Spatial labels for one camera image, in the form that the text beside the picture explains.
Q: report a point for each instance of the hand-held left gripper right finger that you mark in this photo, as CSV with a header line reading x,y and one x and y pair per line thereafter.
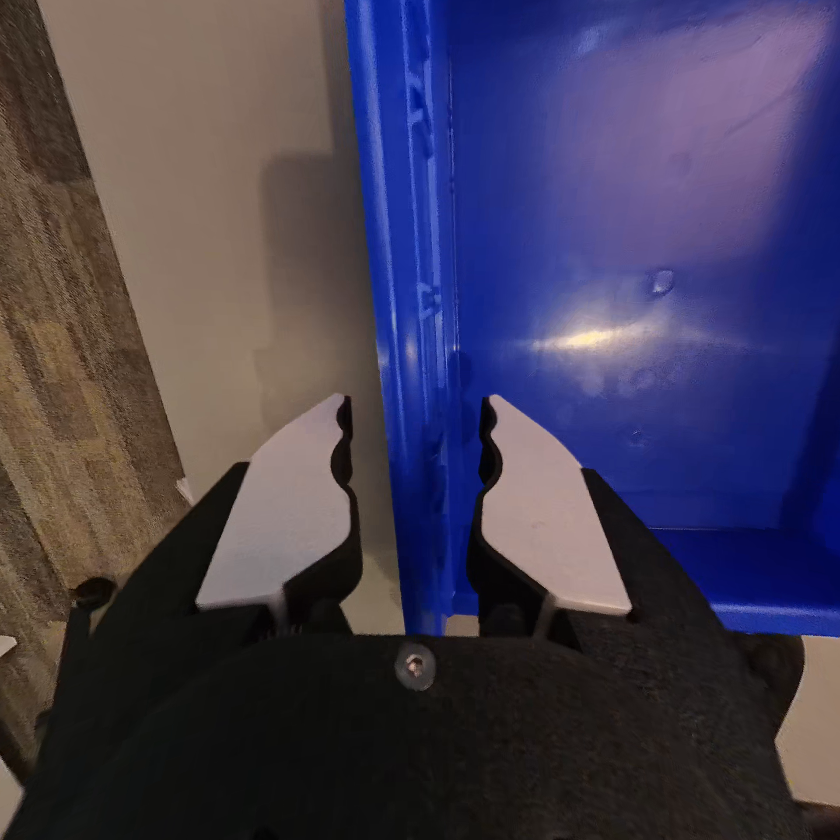
x,y
544,525

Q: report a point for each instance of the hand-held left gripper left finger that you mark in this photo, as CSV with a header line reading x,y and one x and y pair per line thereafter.
x,y
289,512

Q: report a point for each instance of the blue plastic bin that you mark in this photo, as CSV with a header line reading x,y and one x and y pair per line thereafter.
x,y
623,262

